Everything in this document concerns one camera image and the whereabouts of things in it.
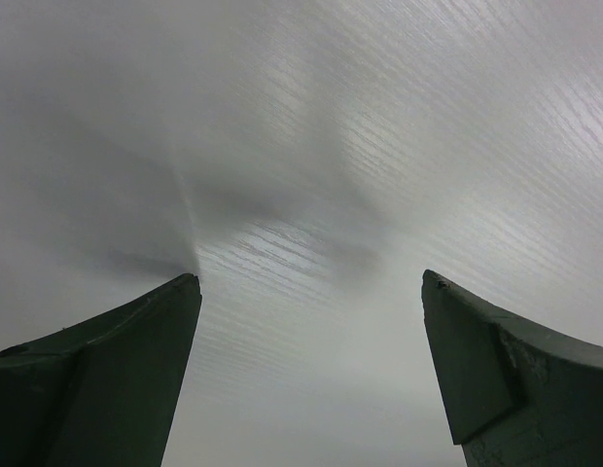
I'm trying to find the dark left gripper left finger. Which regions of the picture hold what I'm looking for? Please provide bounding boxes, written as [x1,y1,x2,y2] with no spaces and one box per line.
[0,273,202,466]

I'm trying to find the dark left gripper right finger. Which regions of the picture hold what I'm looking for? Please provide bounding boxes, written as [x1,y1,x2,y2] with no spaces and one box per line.
[421,269,603,466]

